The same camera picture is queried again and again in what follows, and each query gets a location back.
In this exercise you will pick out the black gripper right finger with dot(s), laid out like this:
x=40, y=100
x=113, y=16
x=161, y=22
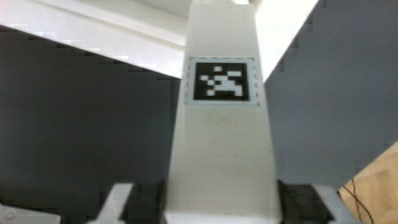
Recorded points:
x=312, y=205

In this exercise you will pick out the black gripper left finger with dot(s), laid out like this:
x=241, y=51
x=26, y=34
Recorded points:
x=130, y=203

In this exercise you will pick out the white desk leg with tag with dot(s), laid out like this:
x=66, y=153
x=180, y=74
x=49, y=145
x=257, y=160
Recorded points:
x=223, y=183

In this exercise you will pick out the white desk top tray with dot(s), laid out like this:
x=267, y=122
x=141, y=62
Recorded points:
x=134, y=29

